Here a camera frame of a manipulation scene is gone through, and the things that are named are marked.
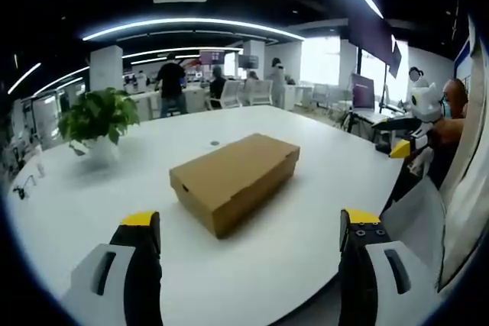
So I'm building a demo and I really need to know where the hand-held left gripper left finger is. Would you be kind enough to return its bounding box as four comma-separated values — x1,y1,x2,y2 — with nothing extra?
63,211,164,326

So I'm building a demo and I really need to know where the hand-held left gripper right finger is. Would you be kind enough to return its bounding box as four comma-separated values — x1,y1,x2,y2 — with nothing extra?
338,208,440,326

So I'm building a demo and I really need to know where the brown cardboard shoe box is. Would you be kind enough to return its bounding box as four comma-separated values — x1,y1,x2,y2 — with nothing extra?
169,133,301,240

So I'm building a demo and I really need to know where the small black desk item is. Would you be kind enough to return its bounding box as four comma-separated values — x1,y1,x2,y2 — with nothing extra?
12,183,31,200

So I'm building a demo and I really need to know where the person's head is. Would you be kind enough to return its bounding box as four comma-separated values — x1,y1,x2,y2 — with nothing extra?
442,78,469,119

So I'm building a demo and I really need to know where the person's dark clothing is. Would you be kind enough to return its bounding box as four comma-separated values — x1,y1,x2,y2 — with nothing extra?
426,145,461,189

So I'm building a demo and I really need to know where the purple monitor screen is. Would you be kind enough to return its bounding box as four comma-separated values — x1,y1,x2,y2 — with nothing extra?
351,73,376,110

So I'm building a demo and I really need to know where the dark hanging banner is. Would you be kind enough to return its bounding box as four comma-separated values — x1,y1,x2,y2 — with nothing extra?
346,15,403,79

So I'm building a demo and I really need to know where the person's white clothing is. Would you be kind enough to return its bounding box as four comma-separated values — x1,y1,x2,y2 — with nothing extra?
381,27,489,293

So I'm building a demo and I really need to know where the white plant pot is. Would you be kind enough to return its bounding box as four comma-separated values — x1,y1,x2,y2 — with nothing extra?
82,137,120,169

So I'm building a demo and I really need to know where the white office chair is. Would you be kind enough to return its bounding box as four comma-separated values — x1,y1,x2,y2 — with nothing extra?
219,79,242,109
251,79,274,107

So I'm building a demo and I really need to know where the green potted plant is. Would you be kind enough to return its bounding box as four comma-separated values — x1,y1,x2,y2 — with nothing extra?
57,87,141,147

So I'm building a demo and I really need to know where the white pillar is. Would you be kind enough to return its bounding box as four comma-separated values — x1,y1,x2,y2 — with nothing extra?
89,44,125,92

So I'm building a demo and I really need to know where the long curved ceiling light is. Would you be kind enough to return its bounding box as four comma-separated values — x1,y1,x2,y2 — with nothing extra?
81,17,306,42

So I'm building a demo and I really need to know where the short ceiling light strip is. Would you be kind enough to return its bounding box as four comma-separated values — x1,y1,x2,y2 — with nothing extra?
7,62,42,95

